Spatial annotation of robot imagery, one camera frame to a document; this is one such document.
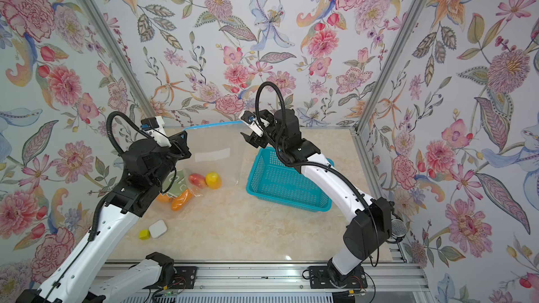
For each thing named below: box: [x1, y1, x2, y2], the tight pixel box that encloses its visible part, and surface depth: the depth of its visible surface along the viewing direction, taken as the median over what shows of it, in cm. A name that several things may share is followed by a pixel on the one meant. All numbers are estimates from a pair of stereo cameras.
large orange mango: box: [157, 188, 194, 212], surface depth 89 cm
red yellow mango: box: [188, 173, 207, 189], surface depth 83 cm
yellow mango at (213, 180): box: [205, 171, 223, 191], surface depth 85 cm
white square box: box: [148, 219, 168, 239], surface depth 86 cm
